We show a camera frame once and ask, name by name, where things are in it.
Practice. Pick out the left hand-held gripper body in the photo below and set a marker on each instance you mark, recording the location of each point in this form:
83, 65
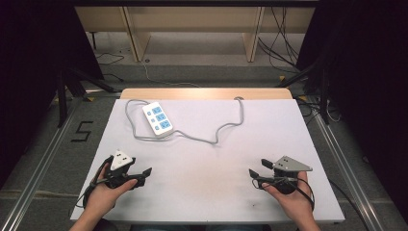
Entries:
119, 160

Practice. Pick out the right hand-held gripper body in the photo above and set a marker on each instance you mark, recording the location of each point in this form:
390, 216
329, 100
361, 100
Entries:
288, 165

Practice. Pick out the person's right hand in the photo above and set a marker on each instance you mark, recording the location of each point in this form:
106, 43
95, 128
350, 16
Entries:
293, 202

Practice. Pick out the person's left hand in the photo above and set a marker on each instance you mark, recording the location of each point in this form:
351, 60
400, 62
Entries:
106, 195

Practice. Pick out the white table cover sheet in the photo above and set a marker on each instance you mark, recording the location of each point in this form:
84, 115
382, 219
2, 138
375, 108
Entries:
205, 173

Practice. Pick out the white power strip blue sockets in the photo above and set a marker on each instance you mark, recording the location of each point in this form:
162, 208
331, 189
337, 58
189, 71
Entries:
158, 118

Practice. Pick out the black metal stand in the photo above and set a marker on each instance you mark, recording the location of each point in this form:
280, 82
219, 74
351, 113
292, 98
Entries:
69, 86
324, 86

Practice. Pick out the dark curtain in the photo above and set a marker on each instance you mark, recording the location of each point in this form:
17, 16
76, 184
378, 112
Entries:
369, 80
35, 64

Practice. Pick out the light wooden shelf unit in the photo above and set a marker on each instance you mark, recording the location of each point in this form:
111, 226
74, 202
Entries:
195, 22

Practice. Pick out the aluminium floor rail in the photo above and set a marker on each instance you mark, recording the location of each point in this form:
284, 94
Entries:
349, 173
35, 173

